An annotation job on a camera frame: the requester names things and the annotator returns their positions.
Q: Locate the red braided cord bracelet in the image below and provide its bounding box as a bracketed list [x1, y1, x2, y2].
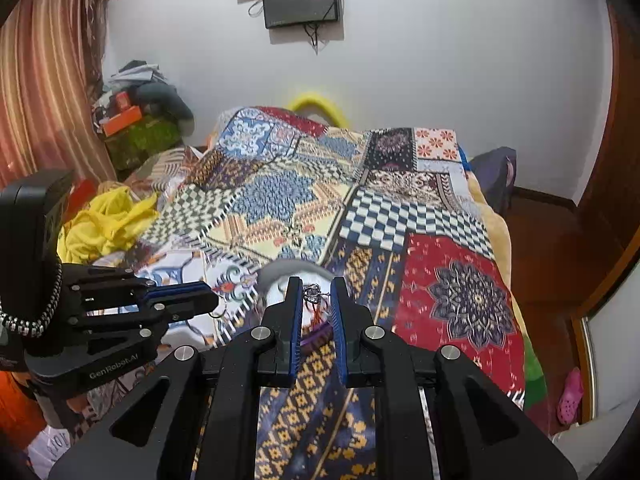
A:
[300, 284, 334, 336]

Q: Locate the yellow cloth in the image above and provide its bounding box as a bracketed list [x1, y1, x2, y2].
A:
[56, 185, 158, 264]

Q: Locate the pink sandal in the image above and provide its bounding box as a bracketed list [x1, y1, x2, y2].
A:
[556, 367, 584, 426]

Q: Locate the purple heart-shaped tin box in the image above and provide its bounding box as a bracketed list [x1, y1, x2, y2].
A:
[257, 260, 336, 351]

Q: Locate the patchwork patterned bedspread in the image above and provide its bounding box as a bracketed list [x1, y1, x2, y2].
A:
[92, 107, 528, 479]

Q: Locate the clutter pile with orange box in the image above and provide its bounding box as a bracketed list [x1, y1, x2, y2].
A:
[92, 60, 195, 174]

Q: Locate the yellow headboard hoop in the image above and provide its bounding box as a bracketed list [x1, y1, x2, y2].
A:
[286, 91, 350, 129]

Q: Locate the wooden door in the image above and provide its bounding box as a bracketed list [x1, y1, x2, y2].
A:
[570, 9, 639, 320]

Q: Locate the dark blue pillow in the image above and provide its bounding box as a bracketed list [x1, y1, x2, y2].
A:
[470, 146, 516, 216]

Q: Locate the striped pink curtain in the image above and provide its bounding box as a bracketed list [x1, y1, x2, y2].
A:
[1, 0, 115, 184]

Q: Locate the black box under television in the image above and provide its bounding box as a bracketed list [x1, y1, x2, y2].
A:
[262, 0, 341, 29]

